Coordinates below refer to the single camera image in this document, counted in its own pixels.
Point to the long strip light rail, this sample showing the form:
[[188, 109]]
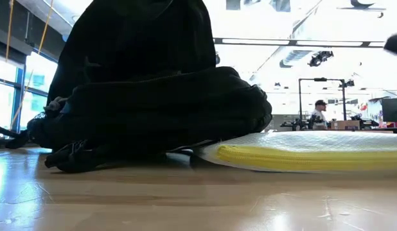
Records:
[[250, 41]]

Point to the black backpack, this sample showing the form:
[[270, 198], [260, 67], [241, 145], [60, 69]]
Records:
[[137, 106]]

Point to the black metal stand frame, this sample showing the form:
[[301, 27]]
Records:
[[320, 79]]

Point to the black distant robot arm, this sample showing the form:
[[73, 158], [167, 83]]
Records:
[[298, 123]]

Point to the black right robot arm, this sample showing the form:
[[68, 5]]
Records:
[[395, 45]]

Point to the person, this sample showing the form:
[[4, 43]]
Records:
[[319, 114]]

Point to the brown cardboard box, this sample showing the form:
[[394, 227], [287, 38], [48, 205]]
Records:
[[344, 125]]

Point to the black round spotlight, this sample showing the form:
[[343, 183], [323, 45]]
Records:
[[217, 58]]

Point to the white mesh pouch yellow trim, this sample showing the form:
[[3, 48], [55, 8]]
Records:
[[314, 141]]

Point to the wooden workbench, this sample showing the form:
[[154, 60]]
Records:
[[378, 131]]

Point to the black hanging projector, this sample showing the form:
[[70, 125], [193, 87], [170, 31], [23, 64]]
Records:
[[320, 57]]

